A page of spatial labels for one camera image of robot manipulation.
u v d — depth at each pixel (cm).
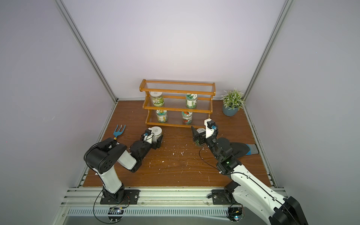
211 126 60
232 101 96
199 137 65
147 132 77
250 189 47
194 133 65
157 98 90
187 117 98
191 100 90
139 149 71
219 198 73
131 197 73
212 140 63
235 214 69
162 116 100
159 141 84
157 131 88
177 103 97
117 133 100
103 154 50
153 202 73
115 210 72
